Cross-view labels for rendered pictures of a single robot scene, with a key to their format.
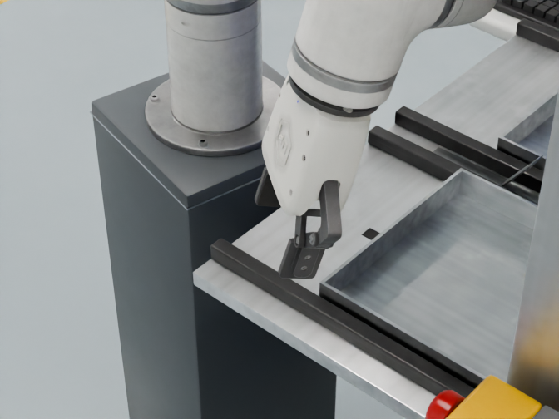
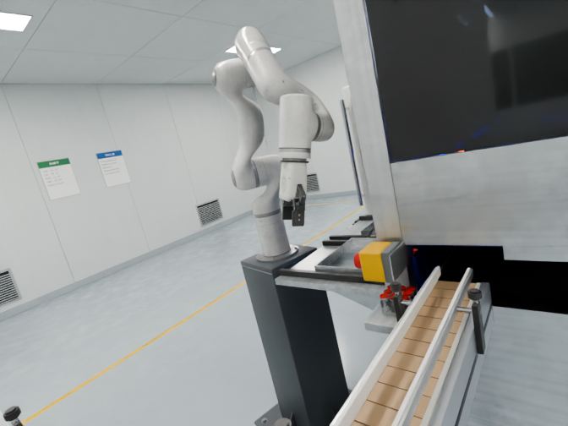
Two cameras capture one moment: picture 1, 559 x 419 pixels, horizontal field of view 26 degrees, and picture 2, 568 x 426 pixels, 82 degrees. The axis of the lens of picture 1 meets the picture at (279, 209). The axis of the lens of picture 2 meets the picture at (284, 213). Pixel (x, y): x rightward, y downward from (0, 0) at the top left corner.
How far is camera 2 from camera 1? 50 cm
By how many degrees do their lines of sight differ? 29
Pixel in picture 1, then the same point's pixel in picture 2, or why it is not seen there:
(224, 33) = (272, 221)
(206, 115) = (273, 250)
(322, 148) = (293, 172)
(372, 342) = (335, 275)
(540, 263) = (372, 191)
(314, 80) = (286, 152)
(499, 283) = not seen: hidden behind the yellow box
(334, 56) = (289, 141)
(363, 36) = (296, 132)
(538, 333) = (381, 219)
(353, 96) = (298, 153)
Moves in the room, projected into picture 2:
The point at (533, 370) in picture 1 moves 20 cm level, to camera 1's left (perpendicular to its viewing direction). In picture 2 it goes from (385, 236) to (304, 254)
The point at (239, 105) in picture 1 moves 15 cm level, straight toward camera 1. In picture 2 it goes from (282, 245) to (285, 255)
